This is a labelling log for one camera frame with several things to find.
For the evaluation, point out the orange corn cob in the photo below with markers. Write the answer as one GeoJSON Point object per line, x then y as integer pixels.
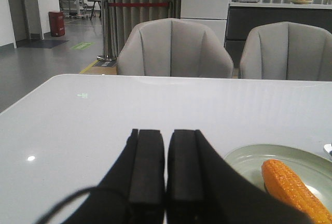
{"type": "Point", "coordinates": [285, 185]}

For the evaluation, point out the dark grey counter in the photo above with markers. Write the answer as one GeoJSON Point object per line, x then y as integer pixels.
{"type": "Point", "coordinates": [242, 17]}

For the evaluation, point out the pale green plate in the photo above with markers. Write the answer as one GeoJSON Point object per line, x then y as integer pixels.
{"type": "Point", "coordinates": [313, 170]}

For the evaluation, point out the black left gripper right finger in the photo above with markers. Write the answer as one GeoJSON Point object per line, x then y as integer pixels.
{"type": "Point", "coordinates": [202, 187]}

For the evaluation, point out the chrome stanchion post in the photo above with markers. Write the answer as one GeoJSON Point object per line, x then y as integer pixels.
{"type": "Point", "coordinates": [106, 56]}

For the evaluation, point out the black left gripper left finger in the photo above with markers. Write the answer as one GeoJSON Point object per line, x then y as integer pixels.
{"type": "Point", "coordinates": [137, 181]}

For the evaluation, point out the red barrier belt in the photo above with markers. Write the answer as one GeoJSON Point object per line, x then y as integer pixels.
{"type": "Point", "coordinates": [163, 4]}

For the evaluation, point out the red trash bin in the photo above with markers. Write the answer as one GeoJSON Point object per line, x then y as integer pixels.
{"type": "Point", "coordinates": [56, 20]}

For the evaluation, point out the white drawer cabinet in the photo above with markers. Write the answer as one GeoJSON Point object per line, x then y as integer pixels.
{"type": "Point", "coordinates": [213, 13]}

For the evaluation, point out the left grey armchair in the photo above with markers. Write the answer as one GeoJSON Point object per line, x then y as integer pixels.
{"type": "Point", "coordinates": [174, 47]}

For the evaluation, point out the right grey armchair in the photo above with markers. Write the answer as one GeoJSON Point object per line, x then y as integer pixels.
{"type": "Point", "coordinates": [287, 51]}

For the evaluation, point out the grey armchair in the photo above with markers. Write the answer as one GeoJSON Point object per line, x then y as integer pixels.
{"type": "Point", "coordinates": [174, 47]}
{"type": "Point", "coordinates": [287, 51]}

